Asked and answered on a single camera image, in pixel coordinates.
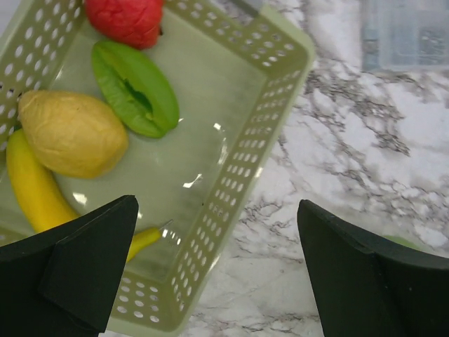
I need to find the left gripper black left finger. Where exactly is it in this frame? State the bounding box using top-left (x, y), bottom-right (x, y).
top-left (1, 195), bottom-right (138, 336)

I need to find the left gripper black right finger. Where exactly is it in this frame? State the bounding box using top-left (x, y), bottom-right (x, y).
top-left (297, 200), bottom-right (448, 336)

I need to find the yellow toy banana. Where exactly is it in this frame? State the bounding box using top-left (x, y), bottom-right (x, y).
top-left (6, 129), bottom-right (163, 263)

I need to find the green toy pepper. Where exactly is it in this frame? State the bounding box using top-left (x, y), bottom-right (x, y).
top-left (91, 40), bottom-right (180, 138)

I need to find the clear zip top bag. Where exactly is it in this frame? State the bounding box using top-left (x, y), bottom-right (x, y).
top-left (383, 234), bottom-right (434, 253)

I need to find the yellow toy pear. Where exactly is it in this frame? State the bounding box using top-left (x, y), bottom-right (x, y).
top-left (18, 90), bottom-right (129, 179)

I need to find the green perforated plastic basket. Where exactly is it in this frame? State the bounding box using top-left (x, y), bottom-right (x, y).
top-left (1, 1), bottom-right (314, 336)

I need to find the clear plastic compartment box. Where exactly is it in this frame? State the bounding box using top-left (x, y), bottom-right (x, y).
top-left (361, 1), bottom-right (448, 72)

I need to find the red toy pomegranate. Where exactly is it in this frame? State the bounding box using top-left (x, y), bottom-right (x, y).
top-left (84, 0), bottom-right (163, 50)

